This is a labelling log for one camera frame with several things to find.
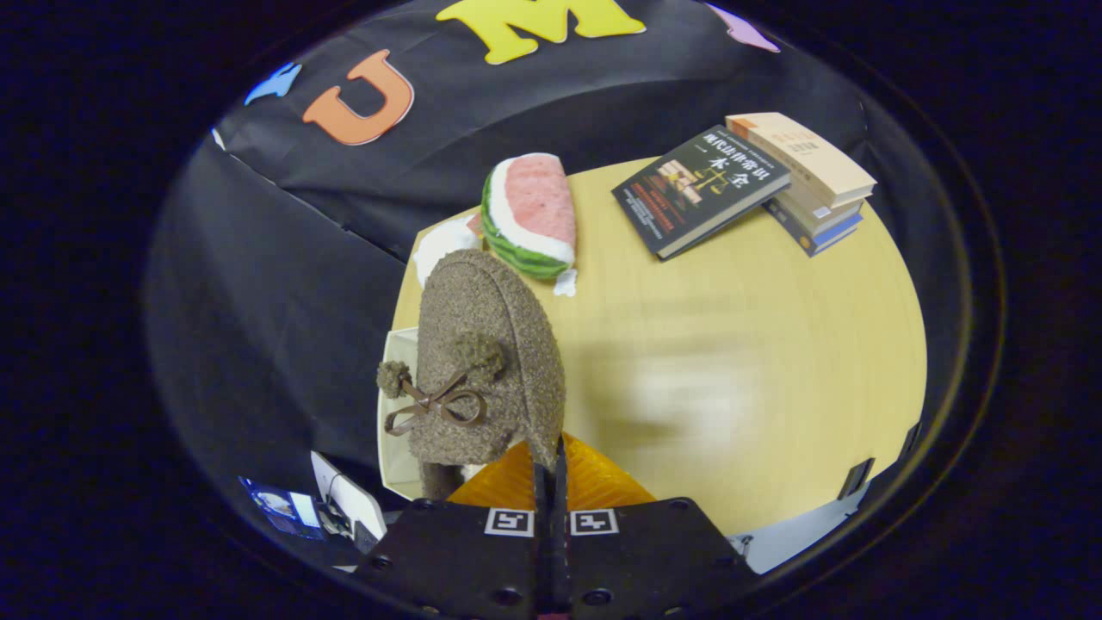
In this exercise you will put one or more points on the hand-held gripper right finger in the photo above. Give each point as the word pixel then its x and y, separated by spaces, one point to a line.
pixel 654 560

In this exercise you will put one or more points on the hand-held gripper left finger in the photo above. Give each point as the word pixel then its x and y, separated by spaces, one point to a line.
pixel 456 560

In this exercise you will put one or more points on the cream fabric storage box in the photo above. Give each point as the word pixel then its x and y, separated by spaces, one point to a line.
pixel 396 465

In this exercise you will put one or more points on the brown fuzzy shoe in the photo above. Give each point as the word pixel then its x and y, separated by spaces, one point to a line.
pixel 491 319

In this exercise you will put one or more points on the white flat device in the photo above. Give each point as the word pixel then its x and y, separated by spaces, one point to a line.
pixel 349 499

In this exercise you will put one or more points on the blue screen device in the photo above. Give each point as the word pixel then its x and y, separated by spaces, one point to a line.
pixel 280 508

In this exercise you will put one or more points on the white plush toy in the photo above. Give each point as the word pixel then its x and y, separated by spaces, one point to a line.
pixel 441 245

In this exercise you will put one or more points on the watermelon slice plush toy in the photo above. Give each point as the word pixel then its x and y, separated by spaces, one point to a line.
pixel 534 207

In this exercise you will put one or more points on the black cover book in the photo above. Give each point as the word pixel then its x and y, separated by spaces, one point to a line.
pixel 697 189

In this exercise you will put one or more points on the beige cover book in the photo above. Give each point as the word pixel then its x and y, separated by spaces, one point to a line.
pixel 801 151

